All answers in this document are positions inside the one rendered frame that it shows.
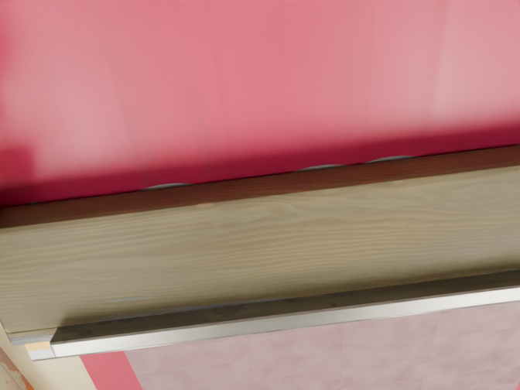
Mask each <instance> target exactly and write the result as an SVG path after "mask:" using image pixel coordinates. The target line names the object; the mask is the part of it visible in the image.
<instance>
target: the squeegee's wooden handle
mask: <svg viewBox="0 0 520 390"><path fill-rule="evenodd" d="M0 218H1V219H0V322H1V324H2V326H3V328H4V330H5V332H6V335H7V337H8V339H9V341H10V342H11V343H12V344H13V345H21V344H33V343H39V342H46V341H51V339H52V337H53V335H54V334H55V332H56V330H57V328H58V327H63V326H69V325H76V324H83V323H95V322H101V321H108V320H120V319H127V318H133V317H140V316H151V315H158V314H164V313H177V312H183V311H190V310H202V309H208V308H214V307H222V306H233V305H240V304H246V303H258V302H265V301H272V300H278V299H290V298H296V297H303V296H315V295H322V294H328V293H340V292H346V291H353V290H360V289H372V288H378V287H385V286H397V285H404V284H410V283H417V282H428V281H435V280H441V279H454V278H460V277H467V276H473V275H485V274H491V273H499V272H510V271H517V270H520V145H514V146H508V147H501V148H494V149H482V150H476V151H469V152H457V153H450V154H443V155H437V156H425V157H419V158H411V159H400V160H393V161H387V162H374V163H368V164H361V165H354V166H342V167H336V168H329V169H317V170H310V171H304V172H297V173H285V174H279V175H272V176H260V177H253V178H247V179H239V180H228V181H221V182H215V183H202V184H196V185H189V186H177V187H170V188H164V189H157V190H145V191H139V192H132V193H120V194H113V195H107V196H100V197H88V198H81V199H75V200H62V201H56V202H49V203H43V204H30V205H24V206H17V207H5V208H0Z"/></svg>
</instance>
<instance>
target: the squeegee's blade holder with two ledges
mask: <svg viewBox="0 0 520 390"><path fill-rule="evenodd" d="M515 300H520V270H517V271H510V272H499V273H491V274H485V275H473V276H467V277H460V278H454V279H441V280H435V281H428V282H417V283H410V284H404V285H397V286H385V287H378V288H372V289H360V290H353V291H346V292H335V293H328V294H322V295H315V296H303V297H296V298H290V299H278V300H272V301H265V302H258V303H246V304H240V305H233V306H222V307H214V308H208V309H202V310H190V311H183V312H177V313H164V314H158V315H151V316H140V317H133V318H127V319H120V320H108V321H101V322H95V323H83V324H76V325H69V326H63V327H58V328H57V330H56V332H55V334H54V335H53V337H52V339H51V341H50V347H51V349H52V351H53V354H54V356H57V357H62V356H69V355H75V354H87V353H94V352H100V351H112V350H119V349H125V348H132V347H144V346H150V345H157V344H169V343H176V342H182V341H188V340H200V339H207V338H213V337H226V336H232V335H239V334H250V333H257V332H263V331H270V330H282V329H289V328H295V327H307V326H313V325H320V324H326V323H339V322H345V321H352V320H363V319H370V318H376V317H383V316H395V315H402V314H408V313H420V312H426V311H433V310H445V309H452V308H458V307H465V306H476V305H483V304H489V303H502V302H508V301H515Z"/></svg>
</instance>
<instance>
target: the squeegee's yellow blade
mask: <svg viewBox="0 0 520 390"><path fill-rule="evenodd" d="M25 346H26V349H27V351H39V350H45V349H51V347H50V341H46V342H39V343H33V344H25Z"/></svg>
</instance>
